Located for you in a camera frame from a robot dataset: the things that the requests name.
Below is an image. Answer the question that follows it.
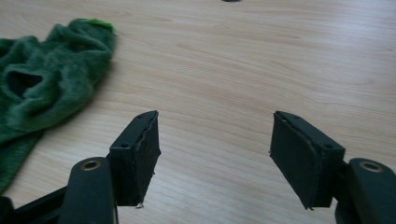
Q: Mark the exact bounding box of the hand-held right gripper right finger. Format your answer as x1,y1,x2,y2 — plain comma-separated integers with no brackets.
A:
269,110,347,210

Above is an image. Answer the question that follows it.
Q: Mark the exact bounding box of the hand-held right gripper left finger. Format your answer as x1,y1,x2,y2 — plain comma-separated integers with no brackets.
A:
106,109,163,207

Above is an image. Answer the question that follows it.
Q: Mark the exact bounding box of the green fuzzy cloth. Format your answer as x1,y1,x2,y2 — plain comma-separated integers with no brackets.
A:
0,18,117,194

